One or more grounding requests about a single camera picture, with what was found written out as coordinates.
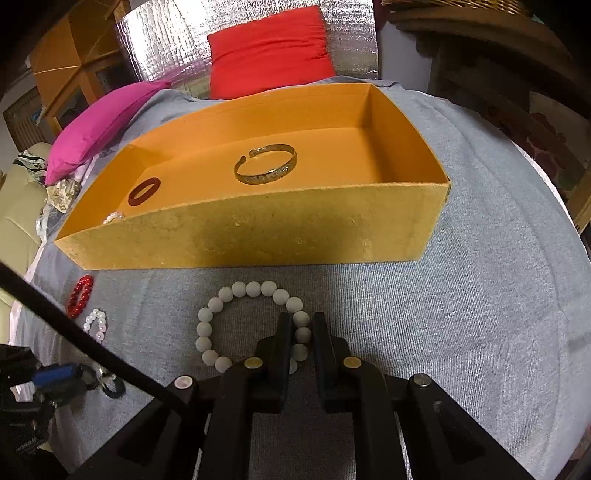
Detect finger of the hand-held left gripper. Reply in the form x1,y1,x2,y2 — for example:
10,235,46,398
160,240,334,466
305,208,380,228
32,364,89,387

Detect silver foil sheet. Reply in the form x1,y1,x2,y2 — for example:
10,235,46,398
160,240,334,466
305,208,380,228
113,0,382,100

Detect cream sofa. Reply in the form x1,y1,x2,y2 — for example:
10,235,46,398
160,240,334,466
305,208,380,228
0,141,56,333

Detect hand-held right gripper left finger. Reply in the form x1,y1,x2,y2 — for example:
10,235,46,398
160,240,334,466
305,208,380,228
69,312,294,480

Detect large white bead bracelet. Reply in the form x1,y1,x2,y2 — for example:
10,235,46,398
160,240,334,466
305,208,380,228
195,280,312,374

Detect dark red ring bangle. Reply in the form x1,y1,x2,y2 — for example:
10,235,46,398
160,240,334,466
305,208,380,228
127,178,161,206

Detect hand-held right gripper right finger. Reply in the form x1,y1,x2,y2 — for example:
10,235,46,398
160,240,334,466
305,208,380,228
311,312,536,480

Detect orange jewelry box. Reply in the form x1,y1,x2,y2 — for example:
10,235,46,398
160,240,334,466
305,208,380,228
54,83,451,270

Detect patterned cloth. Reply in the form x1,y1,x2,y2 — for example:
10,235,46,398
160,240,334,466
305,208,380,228
14,152,83,214

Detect gold bangle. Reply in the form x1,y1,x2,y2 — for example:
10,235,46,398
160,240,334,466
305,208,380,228
233,144,297,185

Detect red bead bracelet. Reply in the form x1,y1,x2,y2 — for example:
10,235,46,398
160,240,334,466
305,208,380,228
67,274,95,319

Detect red cushion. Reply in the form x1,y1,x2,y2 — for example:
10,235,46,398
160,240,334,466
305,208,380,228
207,6,336,100

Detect small clear bead bracelet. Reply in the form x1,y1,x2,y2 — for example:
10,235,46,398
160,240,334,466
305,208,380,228
83,308,108,343

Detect wooden cabinet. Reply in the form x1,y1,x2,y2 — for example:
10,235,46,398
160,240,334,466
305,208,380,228
30,0,132,137

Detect black cable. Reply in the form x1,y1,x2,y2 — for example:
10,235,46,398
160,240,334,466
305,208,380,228
0,261,195,409

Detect black ring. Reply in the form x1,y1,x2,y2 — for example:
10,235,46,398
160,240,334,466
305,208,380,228
99,369,126,399

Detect pink cushion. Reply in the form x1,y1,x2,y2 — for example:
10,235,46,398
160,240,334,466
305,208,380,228
45,79,174,185

